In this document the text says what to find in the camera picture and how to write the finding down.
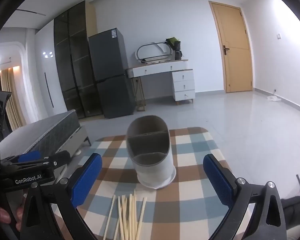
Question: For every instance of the white dressing desk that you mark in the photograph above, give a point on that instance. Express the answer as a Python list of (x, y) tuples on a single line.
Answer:
[(182, 85)]

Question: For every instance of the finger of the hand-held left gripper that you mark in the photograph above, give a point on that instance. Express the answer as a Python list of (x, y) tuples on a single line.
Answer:
[(2, 100), (28, 156)]

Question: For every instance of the white wardrobe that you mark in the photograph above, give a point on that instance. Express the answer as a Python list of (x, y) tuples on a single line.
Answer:
[(47, 85)]

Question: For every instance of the grey refrigerator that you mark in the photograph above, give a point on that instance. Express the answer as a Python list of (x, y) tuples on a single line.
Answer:
[(110, 62)]

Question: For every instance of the beige curtain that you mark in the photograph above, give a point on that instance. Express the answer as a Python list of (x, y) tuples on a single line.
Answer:
[(12, 100)]

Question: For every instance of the dark green bag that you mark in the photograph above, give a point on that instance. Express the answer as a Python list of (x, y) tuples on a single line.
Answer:
[(176, 47)]

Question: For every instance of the grey bed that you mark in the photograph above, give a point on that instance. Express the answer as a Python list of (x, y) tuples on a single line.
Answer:
[(52, 130)]

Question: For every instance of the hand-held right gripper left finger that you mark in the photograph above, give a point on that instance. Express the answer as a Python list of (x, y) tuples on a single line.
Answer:
[(87, 177)]

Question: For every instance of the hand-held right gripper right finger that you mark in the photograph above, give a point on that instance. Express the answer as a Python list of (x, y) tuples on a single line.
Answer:
[(218, 180)]

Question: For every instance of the light wooden cabinet panel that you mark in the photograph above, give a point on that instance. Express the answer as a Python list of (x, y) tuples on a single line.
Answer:
[(90, 20)]

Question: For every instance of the gold metal stool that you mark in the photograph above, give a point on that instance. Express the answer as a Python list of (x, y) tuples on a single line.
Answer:
[(141, 108)]

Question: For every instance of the wooden door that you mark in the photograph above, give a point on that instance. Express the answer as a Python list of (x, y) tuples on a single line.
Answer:
[(235, 55)]

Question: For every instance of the white grey utensil holder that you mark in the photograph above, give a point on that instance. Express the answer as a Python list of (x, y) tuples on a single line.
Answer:
[(155, 170)]

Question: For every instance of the oval mirror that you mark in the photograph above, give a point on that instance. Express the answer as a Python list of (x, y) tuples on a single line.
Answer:
[(152, 52)]

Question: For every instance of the dark glass cabinet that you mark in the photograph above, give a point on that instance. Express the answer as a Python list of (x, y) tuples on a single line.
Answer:
[(72, 55)]

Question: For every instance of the pile of wooden chopsticks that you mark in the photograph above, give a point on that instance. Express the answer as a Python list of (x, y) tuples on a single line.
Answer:
[(130, 220)]

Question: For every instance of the plaid tablecloth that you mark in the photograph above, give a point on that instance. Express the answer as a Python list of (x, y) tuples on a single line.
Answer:
[(190, 155)]

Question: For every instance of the person's left hand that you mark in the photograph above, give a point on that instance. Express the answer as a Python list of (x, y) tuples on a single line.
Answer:
[(0, 215)]

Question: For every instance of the crumpled white bag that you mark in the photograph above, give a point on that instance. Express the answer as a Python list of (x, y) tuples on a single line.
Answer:
[(274, 98)]

